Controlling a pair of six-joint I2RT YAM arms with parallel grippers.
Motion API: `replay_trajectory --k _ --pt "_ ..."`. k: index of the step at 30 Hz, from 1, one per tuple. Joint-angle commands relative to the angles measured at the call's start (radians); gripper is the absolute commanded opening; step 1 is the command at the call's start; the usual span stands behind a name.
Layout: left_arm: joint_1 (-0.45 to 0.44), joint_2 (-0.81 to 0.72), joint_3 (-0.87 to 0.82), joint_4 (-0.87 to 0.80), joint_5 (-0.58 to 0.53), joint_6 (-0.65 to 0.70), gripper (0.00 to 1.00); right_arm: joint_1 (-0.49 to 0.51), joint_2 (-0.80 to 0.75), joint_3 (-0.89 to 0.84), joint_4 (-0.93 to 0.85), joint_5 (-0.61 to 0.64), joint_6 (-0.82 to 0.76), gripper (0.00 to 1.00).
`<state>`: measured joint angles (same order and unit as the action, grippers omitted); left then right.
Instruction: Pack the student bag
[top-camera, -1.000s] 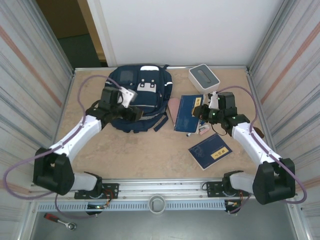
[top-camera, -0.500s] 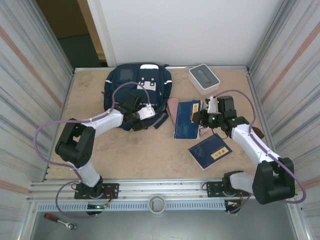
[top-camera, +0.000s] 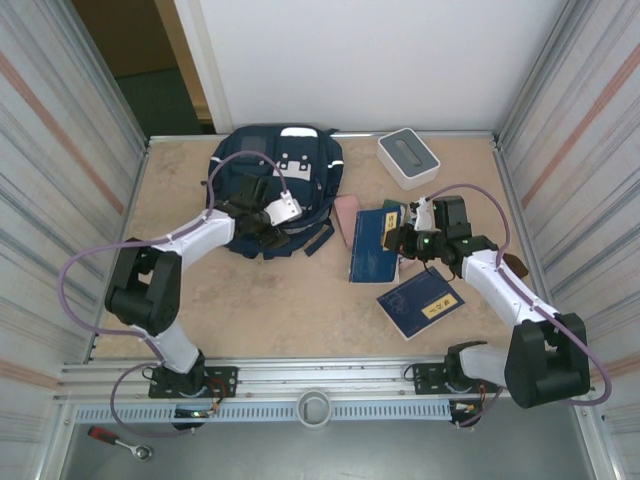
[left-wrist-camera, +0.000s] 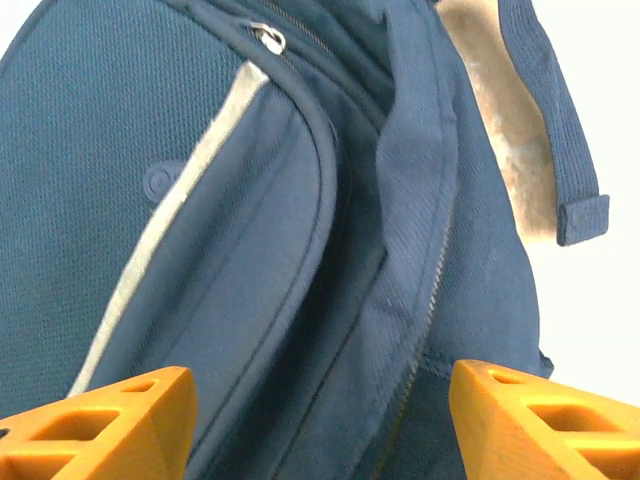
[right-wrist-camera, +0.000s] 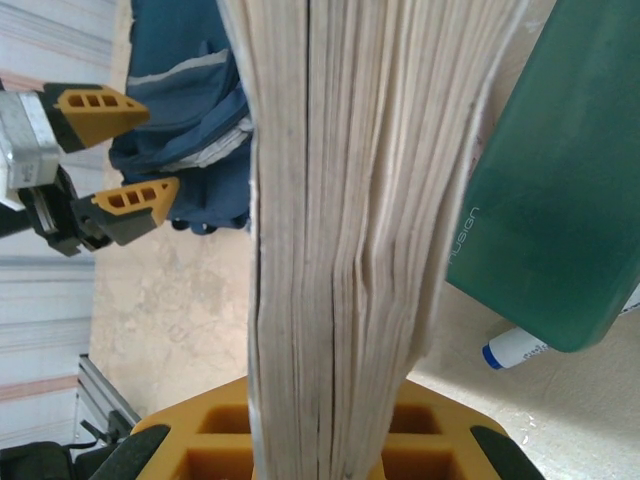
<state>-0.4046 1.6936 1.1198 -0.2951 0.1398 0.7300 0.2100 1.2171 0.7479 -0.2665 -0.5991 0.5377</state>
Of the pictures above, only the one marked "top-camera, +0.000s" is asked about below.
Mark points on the blue book yellow label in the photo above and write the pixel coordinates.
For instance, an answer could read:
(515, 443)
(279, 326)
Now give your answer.
(410, 305)
(372, 250)

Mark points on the pink eraser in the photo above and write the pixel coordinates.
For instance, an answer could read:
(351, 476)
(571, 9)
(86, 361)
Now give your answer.
(407, 263)

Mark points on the dark green notebook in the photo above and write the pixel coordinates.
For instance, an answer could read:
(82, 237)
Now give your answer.
(394, 204)

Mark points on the pink pencil case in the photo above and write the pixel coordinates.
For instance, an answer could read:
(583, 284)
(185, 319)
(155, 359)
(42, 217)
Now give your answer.
(346, 215)

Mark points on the navy blue backpack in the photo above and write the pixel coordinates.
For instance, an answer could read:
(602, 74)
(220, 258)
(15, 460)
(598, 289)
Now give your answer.
(325, 155)

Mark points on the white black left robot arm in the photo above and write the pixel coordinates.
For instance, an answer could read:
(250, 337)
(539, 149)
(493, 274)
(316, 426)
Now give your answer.
(200, 240)

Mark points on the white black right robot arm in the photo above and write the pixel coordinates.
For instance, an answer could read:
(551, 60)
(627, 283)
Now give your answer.
(500, 285)

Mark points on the white grey slotted box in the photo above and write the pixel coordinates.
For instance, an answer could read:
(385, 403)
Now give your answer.
(407, 172)

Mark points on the small circuit board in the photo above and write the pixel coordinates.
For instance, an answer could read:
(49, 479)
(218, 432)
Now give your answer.
(465, 409)
(192, 414)

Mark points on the aluminium front frame rail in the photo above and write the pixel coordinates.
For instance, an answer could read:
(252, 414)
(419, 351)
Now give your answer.
(325, 375)

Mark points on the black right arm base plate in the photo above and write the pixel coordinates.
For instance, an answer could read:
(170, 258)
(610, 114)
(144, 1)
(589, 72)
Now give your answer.
(425, 380)

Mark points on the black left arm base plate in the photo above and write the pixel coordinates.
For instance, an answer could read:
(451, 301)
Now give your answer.
(225, 382)

